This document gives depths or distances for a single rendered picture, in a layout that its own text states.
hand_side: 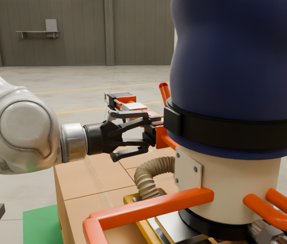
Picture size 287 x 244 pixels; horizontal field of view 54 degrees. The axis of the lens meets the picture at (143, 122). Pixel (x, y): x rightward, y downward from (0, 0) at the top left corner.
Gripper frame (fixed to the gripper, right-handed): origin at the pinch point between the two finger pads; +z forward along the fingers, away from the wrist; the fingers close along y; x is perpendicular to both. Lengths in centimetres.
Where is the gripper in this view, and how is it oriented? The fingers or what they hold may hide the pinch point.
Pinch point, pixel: (161, 129)
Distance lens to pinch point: 74.8
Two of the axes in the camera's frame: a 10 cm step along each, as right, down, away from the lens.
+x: 3.9, 2.8, -8.8
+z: 9.2, -1.3, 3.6
